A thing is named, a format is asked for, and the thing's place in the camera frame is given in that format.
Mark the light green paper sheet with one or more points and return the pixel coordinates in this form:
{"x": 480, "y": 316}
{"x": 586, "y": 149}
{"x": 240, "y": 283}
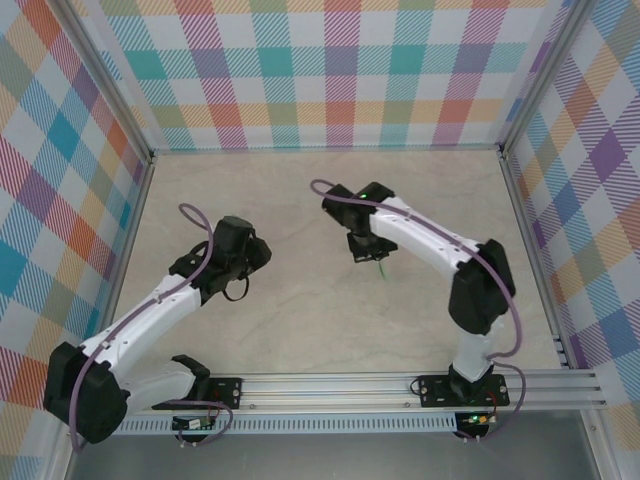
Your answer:
{"x": 382, "y": 271}

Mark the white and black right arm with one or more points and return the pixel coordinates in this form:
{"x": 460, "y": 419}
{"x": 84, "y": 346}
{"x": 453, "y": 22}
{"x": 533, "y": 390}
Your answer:
{"x": 425, "y": 235}

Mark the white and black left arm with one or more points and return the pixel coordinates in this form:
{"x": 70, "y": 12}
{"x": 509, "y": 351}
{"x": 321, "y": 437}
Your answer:
{"x": 150, "y": 315}

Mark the small black circuit board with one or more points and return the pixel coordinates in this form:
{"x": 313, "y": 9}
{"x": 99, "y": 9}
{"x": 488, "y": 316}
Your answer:
{"x": 192, "y": 424}

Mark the small green-lit circuit board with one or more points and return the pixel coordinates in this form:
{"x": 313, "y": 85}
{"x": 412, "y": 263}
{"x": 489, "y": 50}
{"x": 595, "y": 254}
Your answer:
{"x": 477, "y": 420}

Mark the grey metal panel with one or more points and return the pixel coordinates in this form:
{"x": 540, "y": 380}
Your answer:
{"x": 325, "y": 457}

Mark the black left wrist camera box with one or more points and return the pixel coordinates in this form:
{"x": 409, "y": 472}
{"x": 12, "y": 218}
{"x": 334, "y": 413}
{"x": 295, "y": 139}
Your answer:
{"x": 232, "y": 232}

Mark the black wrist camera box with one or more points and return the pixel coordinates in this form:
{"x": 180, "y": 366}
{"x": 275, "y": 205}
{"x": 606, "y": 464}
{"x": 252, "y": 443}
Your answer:
{"x": 232, "y": 232}
{"x": 340, "y": 205}

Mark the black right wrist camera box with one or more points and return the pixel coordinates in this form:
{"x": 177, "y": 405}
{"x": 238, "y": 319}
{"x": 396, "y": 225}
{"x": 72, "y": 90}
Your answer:
{"x": 340, "y": 205}

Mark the aluminium side rail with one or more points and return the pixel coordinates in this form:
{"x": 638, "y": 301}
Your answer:
{"x": 533, "y": 250}
{"x": 125, "y": 250}

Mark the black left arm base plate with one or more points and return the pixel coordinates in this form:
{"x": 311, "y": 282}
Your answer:
{"x": 227, "y": 392}

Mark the wide slotted aluminium base rail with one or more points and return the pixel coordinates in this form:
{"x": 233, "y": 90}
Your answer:
{"x": 325, "y": 390}

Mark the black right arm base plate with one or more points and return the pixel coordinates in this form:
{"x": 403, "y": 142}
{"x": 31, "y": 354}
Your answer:
{"x": 435, "y": 395}

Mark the aluminium frame post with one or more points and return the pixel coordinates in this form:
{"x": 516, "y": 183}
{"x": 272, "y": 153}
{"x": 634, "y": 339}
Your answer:
{"x": 546, "y": 75}
{"x": 107, "y": 75}

